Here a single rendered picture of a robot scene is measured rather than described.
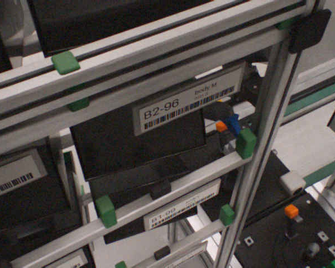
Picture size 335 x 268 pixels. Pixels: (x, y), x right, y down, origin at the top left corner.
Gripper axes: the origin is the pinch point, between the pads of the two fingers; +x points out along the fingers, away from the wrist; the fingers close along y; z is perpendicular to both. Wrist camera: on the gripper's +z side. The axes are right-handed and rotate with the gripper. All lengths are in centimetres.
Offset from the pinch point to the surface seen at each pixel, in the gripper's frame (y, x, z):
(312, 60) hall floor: 142, 35, -144
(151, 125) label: -33, -19, 42
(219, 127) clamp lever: -1.0, 3.2, -12.8
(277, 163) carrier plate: 10.6, 17.6, -10.7
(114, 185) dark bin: -32.1, -3.3, 8.8
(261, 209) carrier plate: -0.8, 22.7, -4.4
